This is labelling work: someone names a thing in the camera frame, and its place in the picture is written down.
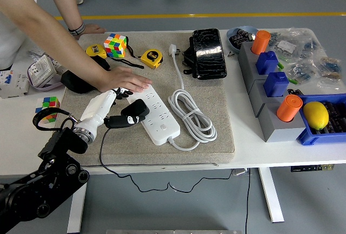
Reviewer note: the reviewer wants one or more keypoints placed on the person's left hand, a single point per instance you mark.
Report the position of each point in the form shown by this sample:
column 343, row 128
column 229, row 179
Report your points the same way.
column 93, row 29

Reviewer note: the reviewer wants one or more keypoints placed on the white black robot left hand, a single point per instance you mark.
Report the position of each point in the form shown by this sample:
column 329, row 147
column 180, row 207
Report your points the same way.
column 97, row 107

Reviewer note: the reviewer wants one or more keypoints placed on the person's right hand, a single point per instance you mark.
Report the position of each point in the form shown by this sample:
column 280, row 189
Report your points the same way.
column 121, row 80

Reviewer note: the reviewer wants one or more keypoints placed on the white power strip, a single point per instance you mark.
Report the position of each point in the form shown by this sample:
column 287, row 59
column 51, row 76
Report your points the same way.
column 165, row 131

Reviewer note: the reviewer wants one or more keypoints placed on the person's left forearm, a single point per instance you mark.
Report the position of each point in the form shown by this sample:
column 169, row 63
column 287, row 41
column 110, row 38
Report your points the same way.
column 65, row 4

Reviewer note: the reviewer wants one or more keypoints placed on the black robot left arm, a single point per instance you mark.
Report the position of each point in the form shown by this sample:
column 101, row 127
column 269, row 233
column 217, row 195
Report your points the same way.
column 62, row 142

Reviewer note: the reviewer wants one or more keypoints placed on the black wristband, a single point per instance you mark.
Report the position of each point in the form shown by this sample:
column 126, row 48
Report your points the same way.
column 77, row 29

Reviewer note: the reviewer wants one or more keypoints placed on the yellow tape measure plain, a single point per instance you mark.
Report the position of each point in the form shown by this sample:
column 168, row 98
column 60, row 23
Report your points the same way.
column 94, row 50

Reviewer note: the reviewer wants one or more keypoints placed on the large colourful puzzle cube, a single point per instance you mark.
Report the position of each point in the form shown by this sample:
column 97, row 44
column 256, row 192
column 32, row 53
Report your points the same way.
column 114, row 46

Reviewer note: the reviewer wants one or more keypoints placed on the black cloth pouch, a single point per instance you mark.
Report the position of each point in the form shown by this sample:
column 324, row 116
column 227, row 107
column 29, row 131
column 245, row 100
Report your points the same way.
column 75, row 82

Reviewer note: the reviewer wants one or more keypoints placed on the yellow tape measure 5m print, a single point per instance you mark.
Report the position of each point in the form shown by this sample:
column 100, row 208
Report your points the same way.
column 151, row 57

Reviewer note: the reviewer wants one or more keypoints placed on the purple bowl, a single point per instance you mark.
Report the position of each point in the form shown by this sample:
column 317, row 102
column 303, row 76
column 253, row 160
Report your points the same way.
column 51, row 87

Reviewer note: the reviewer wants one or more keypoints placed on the small colourful puzzle cube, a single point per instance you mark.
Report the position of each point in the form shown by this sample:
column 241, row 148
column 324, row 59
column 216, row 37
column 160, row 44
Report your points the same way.
column 47, row 104

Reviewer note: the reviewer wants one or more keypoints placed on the grey-brown mat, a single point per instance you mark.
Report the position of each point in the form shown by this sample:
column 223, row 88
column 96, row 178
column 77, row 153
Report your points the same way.
column 135, row 155

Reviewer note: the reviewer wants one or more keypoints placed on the clear bag of metal parts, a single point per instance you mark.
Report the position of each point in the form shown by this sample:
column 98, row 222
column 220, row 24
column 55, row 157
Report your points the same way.
column 35, row 54

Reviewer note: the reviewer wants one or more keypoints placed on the white circuit breaker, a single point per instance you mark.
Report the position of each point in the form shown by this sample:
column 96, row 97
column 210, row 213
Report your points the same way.
column 13, row 85

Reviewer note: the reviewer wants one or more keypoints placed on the glossy black case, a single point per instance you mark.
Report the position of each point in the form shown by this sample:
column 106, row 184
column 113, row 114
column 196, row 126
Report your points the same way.
column 209, row 55

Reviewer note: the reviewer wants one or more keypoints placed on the white table leg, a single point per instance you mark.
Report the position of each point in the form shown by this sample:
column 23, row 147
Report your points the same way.
column 271, row 196
column 77, row 212

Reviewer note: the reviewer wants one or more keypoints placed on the small metal clip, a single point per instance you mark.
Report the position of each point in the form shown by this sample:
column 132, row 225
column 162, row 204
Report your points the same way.
column 230, row 53

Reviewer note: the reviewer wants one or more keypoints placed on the black capacitors heap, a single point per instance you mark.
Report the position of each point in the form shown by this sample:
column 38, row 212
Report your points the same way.
column 239, row 39
column 336, row 117

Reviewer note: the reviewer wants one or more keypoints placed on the grey peg holder block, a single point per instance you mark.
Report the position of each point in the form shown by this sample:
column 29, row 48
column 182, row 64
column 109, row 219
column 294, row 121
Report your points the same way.
column 256, row 93
column 246, row 61
column 281, row 132

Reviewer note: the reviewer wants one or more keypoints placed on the light blue bowl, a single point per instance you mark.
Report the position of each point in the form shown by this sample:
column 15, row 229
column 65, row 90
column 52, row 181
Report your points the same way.
column 243, row 28

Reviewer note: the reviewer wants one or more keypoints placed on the orange cylinder peg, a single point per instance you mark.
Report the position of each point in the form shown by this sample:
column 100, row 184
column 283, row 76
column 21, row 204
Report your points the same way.
column 289, row 108
column 260, row 42

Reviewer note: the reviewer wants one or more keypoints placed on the blue block peg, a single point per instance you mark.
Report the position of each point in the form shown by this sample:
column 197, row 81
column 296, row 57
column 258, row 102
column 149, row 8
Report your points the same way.
column 267, row 62
column 275, row 84

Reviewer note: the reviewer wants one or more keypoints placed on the small green connector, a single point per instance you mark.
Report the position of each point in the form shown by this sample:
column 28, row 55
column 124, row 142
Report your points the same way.
column 280, row 65
column 293, row 81

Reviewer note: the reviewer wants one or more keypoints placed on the clear bag with white label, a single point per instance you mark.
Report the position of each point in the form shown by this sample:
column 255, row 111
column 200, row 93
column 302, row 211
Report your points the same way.
column 286, row 46

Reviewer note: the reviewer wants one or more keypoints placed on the small black components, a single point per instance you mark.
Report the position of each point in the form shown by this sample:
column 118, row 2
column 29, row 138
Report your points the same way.
column 294, row 92

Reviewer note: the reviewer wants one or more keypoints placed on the clear bag of blue resistors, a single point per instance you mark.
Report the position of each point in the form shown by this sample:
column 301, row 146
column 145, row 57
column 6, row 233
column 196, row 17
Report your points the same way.
column 300, row 70

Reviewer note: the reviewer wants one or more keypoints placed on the blue plastic bin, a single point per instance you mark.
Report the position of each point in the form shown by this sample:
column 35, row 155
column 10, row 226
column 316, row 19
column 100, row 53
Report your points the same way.
column 308, row 136

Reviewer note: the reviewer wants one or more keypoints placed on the yellow lemon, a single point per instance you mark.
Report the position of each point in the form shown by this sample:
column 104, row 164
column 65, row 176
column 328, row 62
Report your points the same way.
column 316, row 115

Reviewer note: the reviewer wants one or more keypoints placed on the clear bag of striped resistors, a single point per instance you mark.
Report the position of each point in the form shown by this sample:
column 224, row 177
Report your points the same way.
column 328, row 66

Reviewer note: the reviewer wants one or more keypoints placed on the black table control panel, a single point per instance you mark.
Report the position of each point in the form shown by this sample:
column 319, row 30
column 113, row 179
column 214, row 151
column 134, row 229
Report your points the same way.
column 311, row 168

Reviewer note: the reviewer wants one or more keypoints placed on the white wall socket panel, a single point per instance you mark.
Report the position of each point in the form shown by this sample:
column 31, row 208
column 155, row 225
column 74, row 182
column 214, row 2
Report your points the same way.
column 40, row 72
column 59, row 67

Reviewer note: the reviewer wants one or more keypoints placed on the metal bracket under table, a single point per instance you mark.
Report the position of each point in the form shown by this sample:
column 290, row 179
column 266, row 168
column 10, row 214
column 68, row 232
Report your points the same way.
column 240, row 172

